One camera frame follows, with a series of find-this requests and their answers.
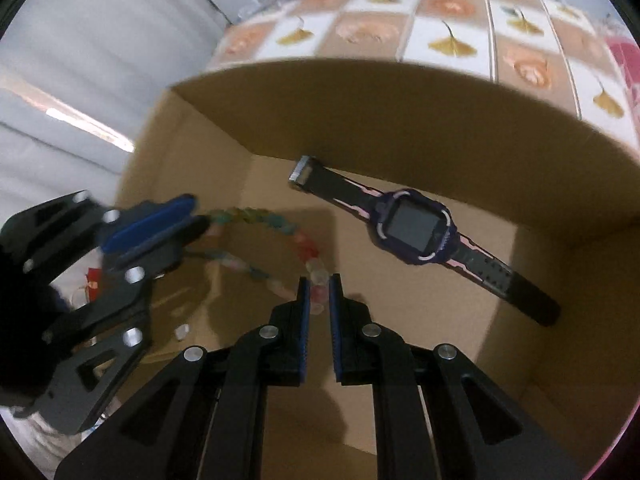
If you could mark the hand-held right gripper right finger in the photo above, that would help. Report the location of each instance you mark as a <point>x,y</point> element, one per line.
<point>336,330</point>

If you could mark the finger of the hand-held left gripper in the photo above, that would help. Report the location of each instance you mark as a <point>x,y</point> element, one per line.
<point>150,220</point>
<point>160,250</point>

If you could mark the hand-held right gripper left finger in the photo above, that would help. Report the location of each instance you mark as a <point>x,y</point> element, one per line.
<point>303,330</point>

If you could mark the purple kids smartwatch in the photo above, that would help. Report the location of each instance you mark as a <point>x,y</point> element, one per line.
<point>415,222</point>

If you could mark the brown cardboard box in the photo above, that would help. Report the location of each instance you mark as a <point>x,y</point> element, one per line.
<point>450,160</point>

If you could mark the red gift bag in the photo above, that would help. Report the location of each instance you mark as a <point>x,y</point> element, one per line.
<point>92,277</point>

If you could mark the white curtain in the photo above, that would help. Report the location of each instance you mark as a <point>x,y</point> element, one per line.
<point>100,60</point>

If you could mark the ginkgo print table cover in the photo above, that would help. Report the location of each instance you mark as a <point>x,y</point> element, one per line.
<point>450,5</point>

